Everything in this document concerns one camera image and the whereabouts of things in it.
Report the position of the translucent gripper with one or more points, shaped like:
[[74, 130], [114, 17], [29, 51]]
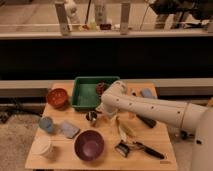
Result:
[[109, 111]]

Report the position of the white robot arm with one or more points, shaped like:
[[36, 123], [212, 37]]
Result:
[[189, 117]]

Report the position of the green plastic tray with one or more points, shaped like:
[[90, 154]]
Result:
[[84, 96]]

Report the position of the small metal cup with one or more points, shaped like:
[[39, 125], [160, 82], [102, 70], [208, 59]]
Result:
[[91, 117]]

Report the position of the bunch of dark grapes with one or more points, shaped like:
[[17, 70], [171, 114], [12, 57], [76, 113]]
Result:
[[100, 88]]

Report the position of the orange carrot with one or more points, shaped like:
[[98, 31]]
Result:
[[131, 115]]

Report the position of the banana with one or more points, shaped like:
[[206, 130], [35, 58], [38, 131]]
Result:
[[124, 129]]

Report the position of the purple bowl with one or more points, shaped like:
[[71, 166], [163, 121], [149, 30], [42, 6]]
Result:
[[89, 145]]

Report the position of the blue folded cloth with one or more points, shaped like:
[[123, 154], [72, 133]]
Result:
[[69, 130]]

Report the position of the blue sponge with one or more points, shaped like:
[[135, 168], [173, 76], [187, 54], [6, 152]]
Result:
[[146, 93]]

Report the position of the red bowl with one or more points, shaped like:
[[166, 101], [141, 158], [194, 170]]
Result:
[[57, 97]]

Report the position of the black rectangular block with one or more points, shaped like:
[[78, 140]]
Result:
[[149, 122]]

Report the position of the blue cup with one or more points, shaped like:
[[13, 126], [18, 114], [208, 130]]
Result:
[[46, 124]]

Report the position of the white cup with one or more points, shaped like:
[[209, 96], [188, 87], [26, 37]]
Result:
[[42, 146]]

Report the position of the black handled peeler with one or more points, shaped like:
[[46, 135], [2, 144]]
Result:
[[149, 150]]

